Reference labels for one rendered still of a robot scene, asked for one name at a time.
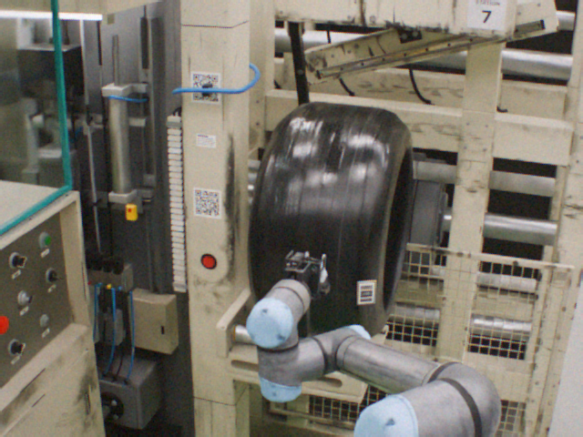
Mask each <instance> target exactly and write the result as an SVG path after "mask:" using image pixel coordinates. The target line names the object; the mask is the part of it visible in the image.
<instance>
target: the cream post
mask: <svg viewBox="0 0 583 437"><path fill-rule="evenodd" d="M180 12H181V24H182V26H181V39H180V40H181V67H182V87H191V86H190V72H199V71H202V72H213V73H220V88H226V89H239V88H243V87H244V86H247V84H249V0H180ZM182 95H183V96H182V121H183V149H184V178H185V205H186V233H187V262H188V287H189V318H190V345H191V372H193V400H194V421H195V426H196V437H249V382H248V381H239V380H234V379H230V378H225V377H224V371H225V369H224V358H220V357H218V355H217V347H216V325H217V323H218V322H219V321H220V320H221V319H222V318H223V316H224V315H225V313H226V312H227V310H228V309H229V308H230V306H231V305H232V304H233V303H234V302H235V300H237V299H238V297H239V296H240V295H241V293H242V292H243V291H244V289H245V288H246V287H247V286H248V266H247V243H248V115H249V90H248V91H245V92H243V93H241V94H220V105H214V104H206V103H196V102H191V93H183V94H182ZM197 134H200V135H209V136H216V148H214V147H197ZM193 188H205V189H213V190H220V191H221V219H220V218H207V217H201V216H193ZM206 256H210V257H212V258H214V261H215V264H214V266H213V267H210V268H208V267H206V266H205V265H204V264H203V259H204V258H205V257H206Z"/></svg>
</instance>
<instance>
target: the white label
mask: <svg viewBox="0 0 583 437"><path fill-rule="evenodd" d="M375 282H376V280H368V281H358V282H357V305H364V304H374V303H375Z"/></svg>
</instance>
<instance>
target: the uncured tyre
mask: <svg viewBox="0 0 583 437"><path fill-rule="evenodd" d="M413 187H414V154H413V147H412V137H411V132H410V130H409V128H408V127H407V126H406V125H405V123H404V122H403V120H401V119H400V118H399V117H398V116H397V115H396V114H395V113H393V112H390V110H388V109H384V108H380V107H361V106H351V105H341V104H332V103H331V102H321V101H315V102H309V103H304V104H301V105H299V106H298V107H297V108H295V109H294V110H293V111H292V112H291V113H290V114H289V115H287V116H285V117H284V118H283V119H282V120H281V122H280V123H279V124H278V126H277V127H276V128H274V129H273V131H272V133H271V137H270V139H269V141H268V144H267V146H266V148H265V152H264V155H262V158H261V163H260V167H259V170H258V174H257V178H256V183H255V188H254V192H253V198H252V204H251V211H250V218H249V228H248V243H247V266H248V279H249V286H250V290H251V294H252V298H253V301H254V303H255V305H256V304H257V303H258V302H260V301H261V300H263V299H264V298H265V296H266V295H267V293H268V292H269V291H270V290H271V289H272V288H273V287H274V286H275V285H277V284H278V282H279V281H280V280H282V279H283V267H284V258H285V257H286V256H287V255H289V254H290V253H291V251H292V250H293V256H294V255H295V253H296V252H301V253H305V252H308V254H309V257H312V258H314V259H319V260H320V261H321V260H322V255H323V254H325V255H326V267H325V269H326V272H327V274H328V282H330V283H331V285H330V291H329V292H328V293H327V294H326V296H323V295H321V298H320V299H319V300H316V301H311V302H310V304H309V306H310V329H309V332H308V335H307V337H309V338H310V337H312V336H317V335H320V334H324V333H326V332H330V331H334V330H338V329H340V327H343V326H352V325H360V326H362V327H363V328H364V330H366V331H367V333H368V335H369V337H370V339H371V338H373V337H374V336H376V335H377V333H379V332H380V331H382V330H383V328H384V325H386V323H387V321H388V318H389V315H390V312H391V309H392V306H393V302H394V297H395V293H397V291H398V286H399V282H400V278H401V273H402V268H403V264H404V254H405V247H406V241H408V234H409V228H410V219H411V211H412V201H413ZM368 280H376V282H375V303H374V304H364V305H357V282H358V281H368Z"/></svg>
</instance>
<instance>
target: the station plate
mask: <svg viewBox="0 0 583 437"><path fill-rule="evenodd" d="M506 2H507V0H469V6H468V14H467V26H469V27H471V28H485V29H498V30H499V31H504V30H505V22H506V17H505V15H506Z"/></svg>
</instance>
